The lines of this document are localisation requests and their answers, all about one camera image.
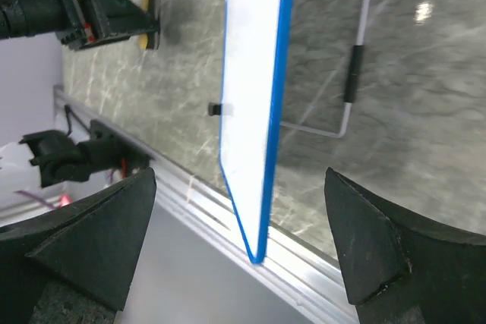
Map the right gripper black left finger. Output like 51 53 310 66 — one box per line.
1 168 156 323

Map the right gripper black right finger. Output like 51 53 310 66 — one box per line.
324 168 485 323

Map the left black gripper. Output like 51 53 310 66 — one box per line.
1 0 159 51

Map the yellow whiteboard eraser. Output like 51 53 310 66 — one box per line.
138 0 160 50

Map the blue framed whiteboard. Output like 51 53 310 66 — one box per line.
219 0 292 264

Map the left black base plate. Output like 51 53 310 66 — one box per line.
87 119 150 181

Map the aluminium mounting rail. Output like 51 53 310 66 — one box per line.
52 84 361 324

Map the whiteboard wire stand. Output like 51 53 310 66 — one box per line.
280 0 371 139

